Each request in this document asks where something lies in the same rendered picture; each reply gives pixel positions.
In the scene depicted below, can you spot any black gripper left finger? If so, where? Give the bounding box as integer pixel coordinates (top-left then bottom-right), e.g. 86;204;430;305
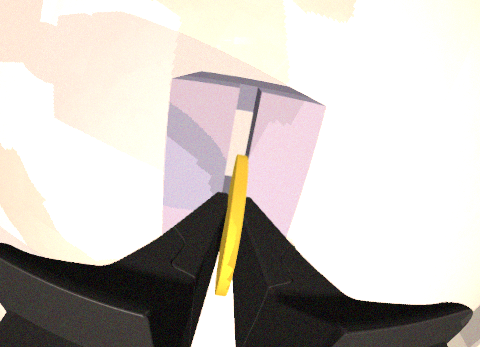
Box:
0;192;229;347

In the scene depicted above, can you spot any gold coin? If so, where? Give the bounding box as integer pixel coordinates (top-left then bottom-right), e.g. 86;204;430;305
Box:
215;154;248;295

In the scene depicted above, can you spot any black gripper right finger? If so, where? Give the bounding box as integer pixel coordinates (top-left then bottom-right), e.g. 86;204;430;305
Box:
233;196;473;347

